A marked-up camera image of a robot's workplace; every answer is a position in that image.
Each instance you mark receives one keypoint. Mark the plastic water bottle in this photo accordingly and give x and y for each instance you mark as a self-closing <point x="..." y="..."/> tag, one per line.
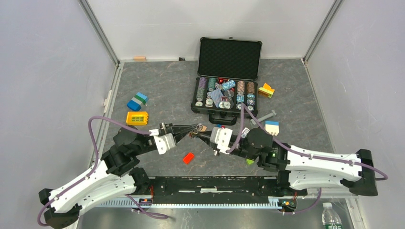
<point x="330" y="218"/>

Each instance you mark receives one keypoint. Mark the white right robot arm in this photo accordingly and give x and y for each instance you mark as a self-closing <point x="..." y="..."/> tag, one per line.
<point x="297" y="168"/>

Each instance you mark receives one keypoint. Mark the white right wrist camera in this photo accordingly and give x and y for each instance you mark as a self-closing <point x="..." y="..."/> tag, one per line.
<point x="220" y="139"/>

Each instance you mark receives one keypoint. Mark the yellow orange brick pile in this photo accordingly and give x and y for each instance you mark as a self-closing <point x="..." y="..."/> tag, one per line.
<point x="266" y="90"/>

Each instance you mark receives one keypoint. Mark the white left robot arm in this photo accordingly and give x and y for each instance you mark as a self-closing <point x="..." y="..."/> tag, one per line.
<point x="115" y="173"/>

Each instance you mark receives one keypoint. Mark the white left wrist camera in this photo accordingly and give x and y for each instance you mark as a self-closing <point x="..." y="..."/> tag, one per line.
<point x="163" y="143"/>

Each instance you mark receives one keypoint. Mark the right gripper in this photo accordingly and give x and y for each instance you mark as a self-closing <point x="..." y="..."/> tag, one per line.
<point x="206" y="134"/>

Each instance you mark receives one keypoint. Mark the blue grey green brick stack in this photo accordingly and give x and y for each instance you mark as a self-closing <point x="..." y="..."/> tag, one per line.
<point x="137" y="102"/>

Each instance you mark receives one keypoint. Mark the green cube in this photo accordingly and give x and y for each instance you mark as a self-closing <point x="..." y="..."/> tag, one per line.
<point x="249" y="161"/>

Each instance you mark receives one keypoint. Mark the wooden block on ledge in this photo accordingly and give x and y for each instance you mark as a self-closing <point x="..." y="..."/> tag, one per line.
<point x="139" y="58"/>

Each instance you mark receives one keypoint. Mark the yellow window brick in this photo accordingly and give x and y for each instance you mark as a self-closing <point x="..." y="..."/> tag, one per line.
<point x="137" y="118"/>

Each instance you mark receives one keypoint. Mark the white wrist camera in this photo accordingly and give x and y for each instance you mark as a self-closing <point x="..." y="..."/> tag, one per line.
<point x="163" y="143"/>
<point x="220" y="139"/>

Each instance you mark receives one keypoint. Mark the blue playing card box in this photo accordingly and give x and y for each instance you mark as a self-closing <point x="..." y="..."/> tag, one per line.
<point x="245" y="132"/>

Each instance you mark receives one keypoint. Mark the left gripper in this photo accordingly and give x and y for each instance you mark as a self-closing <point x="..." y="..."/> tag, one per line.
<point x="167" y="129"/>

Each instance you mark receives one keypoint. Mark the grey plastic bolt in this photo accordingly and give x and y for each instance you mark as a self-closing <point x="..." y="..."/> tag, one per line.
<point x="263" y="118"/>

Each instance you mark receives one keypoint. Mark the blue white brick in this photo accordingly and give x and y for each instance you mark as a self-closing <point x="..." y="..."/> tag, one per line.
<point x="272" y="127"/>

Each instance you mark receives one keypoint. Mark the black poker chip case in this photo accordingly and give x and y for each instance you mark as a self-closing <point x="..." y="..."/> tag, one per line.
<point x="227" y="73"/>

